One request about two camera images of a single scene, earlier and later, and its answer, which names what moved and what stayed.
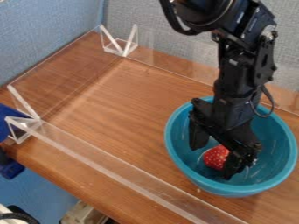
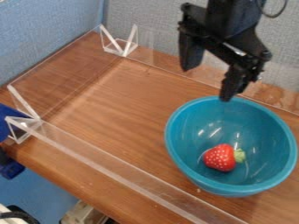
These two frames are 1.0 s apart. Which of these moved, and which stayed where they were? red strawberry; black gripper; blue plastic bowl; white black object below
Moved: black gripper
Stayed: red strawberry; blue plastic bowl; white black object below
